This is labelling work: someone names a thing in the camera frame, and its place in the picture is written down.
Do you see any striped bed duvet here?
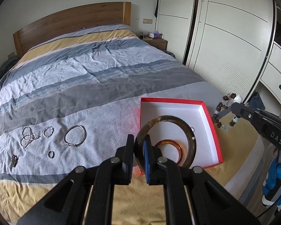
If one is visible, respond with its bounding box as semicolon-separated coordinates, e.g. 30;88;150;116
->
0;24;272;224

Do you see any brown white bead bracelet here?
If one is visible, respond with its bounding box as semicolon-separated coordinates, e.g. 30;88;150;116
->
211;93;242;132

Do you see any wooden headboard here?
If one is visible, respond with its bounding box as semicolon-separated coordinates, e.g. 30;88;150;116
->
13;1;132;58

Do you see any dark metal brooch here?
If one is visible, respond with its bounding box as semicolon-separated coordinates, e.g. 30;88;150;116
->
11;154;19;167

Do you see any white sliding wardrobe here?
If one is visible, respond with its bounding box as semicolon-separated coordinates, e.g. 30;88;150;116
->
156;0;275;100

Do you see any small amber bangle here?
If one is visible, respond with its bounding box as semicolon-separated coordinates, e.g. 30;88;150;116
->
155;139;183;164

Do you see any red white jewelry box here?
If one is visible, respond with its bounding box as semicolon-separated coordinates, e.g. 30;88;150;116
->
140;97;223;168

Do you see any large silver bangle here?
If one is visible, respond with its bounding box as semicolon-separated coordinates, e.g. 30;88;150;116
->
63;125;87;147

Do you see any silver chain necklace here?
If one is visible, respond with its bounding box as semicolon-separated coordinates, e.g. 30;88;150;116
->
20;126;41;149

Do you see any twisted silver bracelet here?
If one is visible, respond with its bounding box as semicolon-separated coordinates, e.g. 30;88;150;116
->
43;125;55;138

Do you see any purple item on nightstand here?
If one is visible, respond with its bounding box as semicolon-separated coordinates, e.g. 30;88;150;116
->
148;31;162;40

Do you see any wooden nightstand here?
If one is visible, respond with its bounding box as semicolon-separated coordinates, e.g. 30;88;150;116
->
143;37;168;51

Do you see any dark grey clothes pile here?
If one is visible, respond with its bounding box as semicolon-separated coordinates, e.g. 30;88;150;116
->
0;56;19;79

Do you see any right hand blue white glove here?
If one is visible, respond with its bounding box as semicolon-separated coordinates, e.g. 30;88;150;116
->
262;148;281;211

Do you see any beige wall switch panel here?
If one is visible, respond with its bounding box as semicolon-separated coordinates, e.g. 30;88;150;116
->
143;19;153;24

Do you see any white drawer shelf unit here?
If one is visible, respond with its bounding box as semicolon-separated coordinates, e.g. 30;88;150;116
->
256;4;281;116

